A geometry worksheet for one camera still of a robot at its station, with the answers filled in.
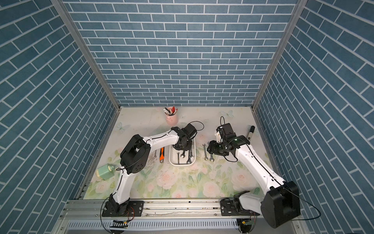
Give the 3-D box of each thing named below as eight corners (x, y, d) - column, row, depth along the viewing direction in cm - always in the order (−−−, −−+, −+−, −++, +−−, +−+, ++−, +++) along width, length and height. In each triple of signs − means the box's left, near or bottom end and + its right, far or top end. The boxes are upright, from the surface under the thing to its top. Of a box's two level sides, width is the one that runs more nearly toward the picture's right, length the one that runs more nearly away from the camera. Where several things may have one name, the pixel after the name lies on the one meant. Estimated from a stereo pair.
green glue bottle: (104, 182, 84) (97, 178, 78) (102, 174, 87) (95, 170, 81) (118, 175, 87) (112, 170, 81) (115, 167, 90) (110, 162, 84)
